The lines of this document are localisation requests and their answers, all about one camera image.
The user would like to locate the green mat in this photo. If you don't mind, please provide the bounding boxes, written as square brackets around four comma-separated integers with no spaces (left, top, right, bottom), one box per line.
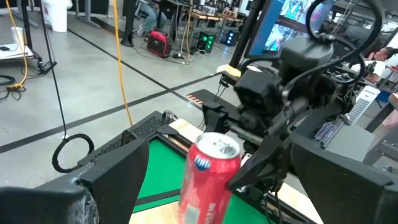
[123,124,315,224]

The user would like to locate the person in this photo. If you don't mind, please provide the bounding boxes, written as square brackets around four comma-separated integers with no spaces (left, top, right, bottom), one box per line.
[351,45,398,84]
[133,0,169,37]

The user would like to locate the black orange striped floor mat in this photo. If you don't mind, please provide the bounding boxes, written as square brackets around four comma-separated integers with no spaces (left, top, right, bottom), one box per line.
[186,88,238,113]

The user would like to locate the black computer blue lights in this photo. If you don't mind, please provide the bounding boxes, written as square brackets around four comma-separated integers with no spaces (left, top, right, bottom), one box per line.
[219,29,240,47]

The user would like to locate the white ribbed device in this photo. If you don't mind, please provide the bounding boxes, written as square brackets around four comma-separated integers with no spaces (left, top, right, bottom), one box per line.
[345,85,382,126]

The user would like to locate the wooden workbench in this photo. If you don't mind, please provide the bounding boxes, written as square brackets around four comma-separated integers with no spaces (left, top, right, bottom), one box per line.
[186,7,244,24]

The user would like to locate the black vertical post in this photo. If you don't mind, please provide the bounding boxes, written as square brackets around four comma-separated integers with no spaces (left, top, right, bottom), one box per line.
[228,0,269,68]

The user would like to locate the yellow extension cord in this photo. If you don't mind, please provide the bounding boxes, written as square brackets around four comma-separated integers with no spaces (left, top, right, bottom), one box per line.
[111,0,134,127]
[4,0,29,91]

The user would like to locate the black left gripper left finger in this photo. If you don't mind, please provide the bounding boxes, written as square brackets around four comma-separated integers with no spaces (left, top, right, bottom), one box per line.
[0,138,150,224]

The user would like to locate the black computer green lights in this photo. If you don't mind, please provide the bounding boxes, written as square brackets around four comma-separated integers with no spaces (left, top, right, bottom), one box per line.
[195,30,217,54]

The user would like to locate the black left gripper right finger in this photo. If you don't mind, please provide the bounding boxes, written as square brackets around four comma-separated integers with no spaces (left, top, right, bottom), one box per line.
[292,133,398,224]

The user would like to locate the small white table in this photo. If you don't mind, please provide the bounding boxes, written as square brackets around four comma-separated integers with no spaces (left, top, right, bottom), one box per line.
[0,43,35,60]

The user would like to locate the grey keyboard stand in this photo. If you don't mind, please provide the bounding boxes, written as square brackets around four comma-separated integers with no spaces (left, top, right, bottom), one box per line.
[323,123,376,163]

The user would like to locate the light wooden side board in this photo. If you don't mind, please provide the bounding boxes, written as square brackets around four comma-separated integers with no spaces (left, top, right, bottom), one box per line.
[169,118,324,224]

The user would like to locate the red black portable box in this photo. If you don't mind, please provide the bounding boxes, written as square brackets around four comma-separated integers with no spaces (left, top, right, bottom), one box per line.
[146,30,173,59]

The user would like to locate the black floor stand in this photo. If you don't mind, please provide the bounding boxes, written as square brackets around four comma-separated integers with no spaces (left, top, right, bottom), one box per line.
[18,0,58,75]

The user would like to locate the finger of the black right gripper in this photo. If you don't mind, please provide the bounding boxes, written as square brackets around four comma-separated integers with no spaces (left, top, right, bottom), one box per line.
[228,133,295,192]
[201,101,230,134]

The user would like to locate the flat computer monitor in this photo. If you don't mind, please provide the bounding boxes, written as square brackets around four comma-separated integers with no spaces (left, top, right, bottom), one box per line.
[244,0,336,60]

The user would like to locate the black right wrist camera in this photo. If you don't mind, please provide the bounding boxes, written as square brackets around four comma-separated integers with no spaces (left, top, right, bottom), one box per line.
[233,70,284,116]

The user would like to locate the black keyboard with blue keys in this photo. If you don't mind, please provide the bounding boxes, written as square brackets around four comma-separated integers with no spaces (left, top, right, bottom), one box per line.
[313,119,346,149]

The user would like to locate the red Fanta soda can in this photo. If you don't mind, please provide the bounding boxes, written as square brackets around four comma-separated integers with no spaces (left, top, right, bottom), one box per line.
[177,132,243,224]

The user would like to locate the white bucket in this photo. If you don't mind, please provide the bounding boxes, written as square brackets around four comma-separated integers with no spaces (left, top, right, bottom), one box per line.
[42,0,73,33]

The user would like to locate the yellow tape tag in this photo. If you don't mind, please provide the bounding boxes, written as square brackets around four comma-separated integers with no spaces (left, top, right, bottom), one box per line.
[217,63,242,78]

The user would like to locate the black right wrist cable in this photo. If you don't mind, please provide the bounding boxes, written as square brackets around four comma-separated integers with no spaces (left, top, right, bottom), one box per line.
[281,0,384,105]

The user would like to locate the black coiled floor cable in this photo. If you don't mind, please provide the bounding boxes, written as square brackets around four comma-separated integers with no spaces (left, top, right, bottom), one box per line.
[37,0,96,174]

